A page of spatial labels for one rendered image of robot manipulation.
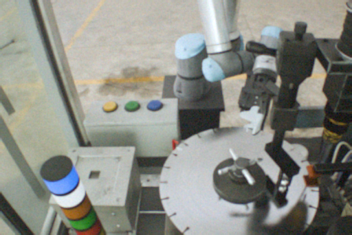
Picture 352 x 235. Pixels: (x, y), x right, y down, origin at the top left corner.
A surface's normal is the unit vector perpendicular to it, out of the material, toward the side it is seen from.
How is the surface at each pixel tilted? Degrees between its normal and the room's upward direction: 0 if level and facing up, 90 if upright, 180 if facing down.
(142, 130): 90
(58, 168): 0
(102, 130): 90
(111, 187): 0
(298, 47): 90
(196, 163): 0
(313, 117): 90
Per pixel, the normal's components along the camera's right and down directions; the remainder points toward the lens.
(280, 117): -0.18, 0.64
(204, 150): -0.04, -0.77
